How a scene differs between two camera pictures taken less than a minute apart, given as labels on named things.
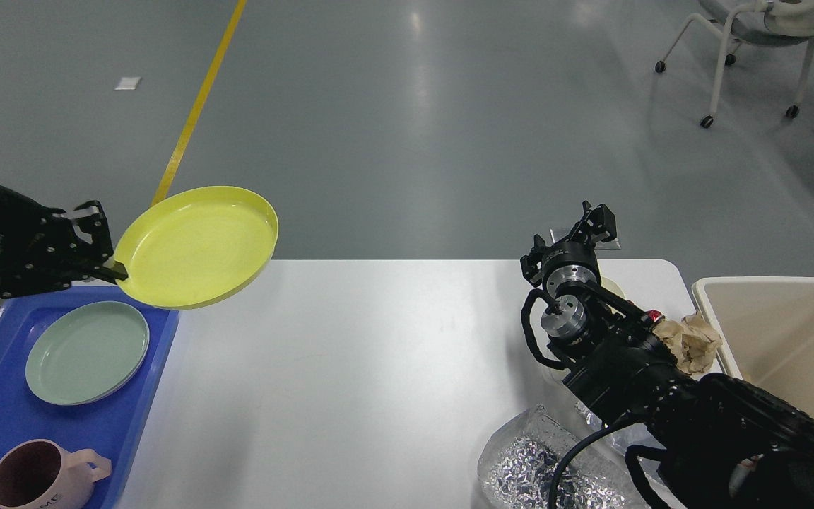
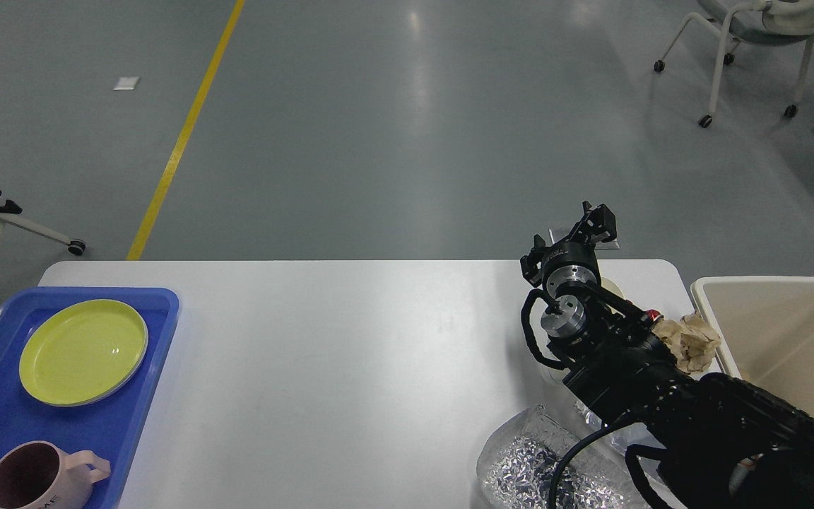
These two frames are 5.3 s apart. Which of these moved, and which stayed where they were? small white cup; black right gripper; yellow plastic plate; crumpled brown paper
Moved: yellow plastic plate
Stayed: crumpled brown paper; small white cup; black right gripper
